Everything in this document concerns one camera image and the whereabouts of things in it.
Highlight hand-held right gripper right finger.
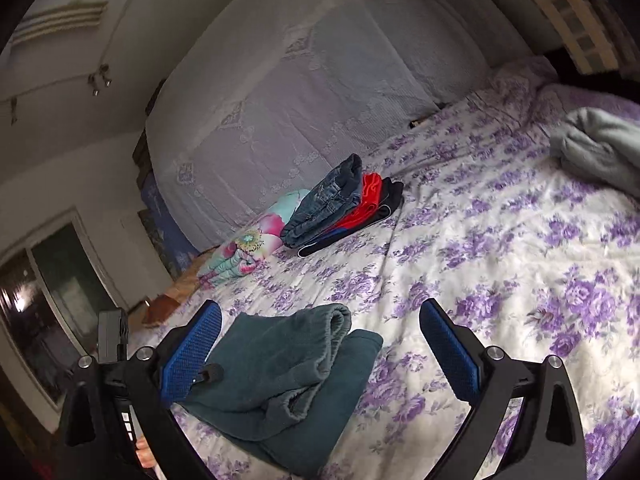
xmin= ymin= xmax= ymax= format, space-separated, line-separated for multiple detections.
xmin=419 ymin=299 xmax=588 ymax=480

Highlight purple floral bed quilt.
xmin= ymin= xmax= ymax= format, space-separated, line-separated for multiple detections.
xmin=145 ymin=55 xmax=640 ymax=480

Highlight person's left hand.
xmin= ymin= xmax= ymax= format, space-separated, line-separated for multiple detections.
xmin=134 ymin=437 xmax=158 ymax=471

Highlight ceiling air vent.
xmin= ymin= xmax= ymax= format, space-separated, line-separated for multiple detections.
xmin=10 ymin=0 xmax=110 ymax=46

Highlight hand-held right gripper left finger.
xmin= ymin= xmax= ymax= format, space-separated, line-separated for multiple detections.
xmin=57 ymin=300 xmax=222 ymax=480

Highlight dark flat object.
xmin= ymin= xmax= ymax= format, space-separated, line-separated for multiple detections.
xmin=410 ymin=102 xmax=448 ymax=129

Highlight checkered beige curtain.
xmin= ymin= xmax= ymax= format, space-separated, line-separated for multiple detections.
xmin=495 ymin=0 xmax=626 ymax=76

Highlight white lace cloth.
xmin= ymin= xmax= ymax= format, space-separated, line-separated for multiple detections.
xmin=145 ymin=0 xmax=493 ymax=256

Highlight grey blanket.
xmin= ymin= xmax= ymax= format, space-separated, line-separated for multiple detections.
xmin=549 ymin=107 xmax=640 ymax=201

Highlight brown pillow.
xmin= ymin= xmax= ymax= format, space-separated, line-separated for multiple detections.
xmin=142 ymin=280 xmax=201 ymax=328

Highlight teal pink floral pillow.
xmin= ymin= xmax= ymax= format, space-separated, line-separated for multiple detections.
xmin=196 ymin=188 xmax=313 ymax=288

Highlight teal pants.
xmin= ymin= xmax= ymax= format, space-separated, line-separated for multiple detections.
xmin=170 ymin=302 xmax=385 ymax=478

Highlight blue patterned cloth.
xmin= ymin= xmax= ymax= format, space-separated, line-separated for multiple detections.
xmin=137 ymin=180 xmax=201 ymax=281

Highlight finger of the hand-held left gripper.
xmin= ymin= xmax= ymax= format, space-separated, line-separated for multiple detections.
xmin=191 ymin=365 xmax=224 ymax=387

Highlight folded black garment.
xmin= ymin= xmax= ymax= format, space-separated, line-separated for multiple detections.
xmin=298 ymin=177 xmax=405 ymax=258

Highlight folded red garment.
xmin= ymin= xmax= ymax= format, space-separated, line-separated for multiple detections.
xmin=330 ymin=172 xmax=385 ymax=236

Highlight glass door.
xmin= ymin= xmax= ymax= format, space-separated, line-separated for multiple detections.
xmin=0 ymin=207 xmax=131 ymax=416

